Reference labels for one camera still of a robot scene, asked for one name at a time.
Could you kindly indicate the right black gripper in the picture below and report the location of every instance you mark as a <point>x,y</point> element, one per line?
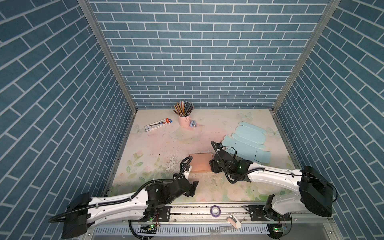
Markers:
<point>213,164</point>

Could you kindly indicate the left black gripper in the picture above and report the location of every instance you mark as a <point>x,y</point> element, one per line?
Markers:
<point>191,187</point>

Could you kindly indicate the orange paper box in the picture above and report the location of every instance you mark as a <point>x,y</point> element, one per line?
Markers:
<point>200,162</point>

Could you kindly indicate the light blue paper box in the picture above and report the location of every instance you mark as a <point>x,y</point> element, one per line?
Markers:
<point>249,142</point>

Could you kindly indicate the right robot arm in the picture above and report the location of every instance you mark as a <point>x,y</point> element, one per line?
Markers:
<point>310,191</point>

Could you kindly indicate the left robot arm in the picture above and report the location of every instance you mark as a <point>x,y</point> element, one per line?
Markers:
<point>85,212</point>

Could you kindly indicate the white pen box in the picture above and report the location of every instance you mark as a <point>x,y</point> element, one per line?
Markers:
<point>157,124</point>

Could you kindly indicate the purple tape roll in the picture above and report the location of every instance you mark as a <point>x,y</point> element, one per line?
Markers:
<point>215,211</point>

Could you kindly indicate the small blue stapler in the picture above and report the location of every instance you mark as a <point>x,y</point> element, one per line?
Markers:
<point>193,124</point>

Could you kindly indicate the white pink clip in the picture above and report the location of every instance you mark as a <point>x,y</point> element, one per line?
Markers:
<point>233,220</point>

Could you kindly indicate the pink pencil cup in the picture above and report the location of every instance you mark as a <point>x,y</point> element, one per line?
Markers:
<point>185,122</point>

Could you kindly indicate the bundle of coloured pencils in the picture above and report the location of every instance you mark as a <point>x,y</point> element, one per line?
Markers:
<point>183,108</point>

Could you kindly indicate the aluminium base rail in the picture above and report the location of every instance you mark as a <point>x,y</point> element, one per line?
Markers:
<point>182,221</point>

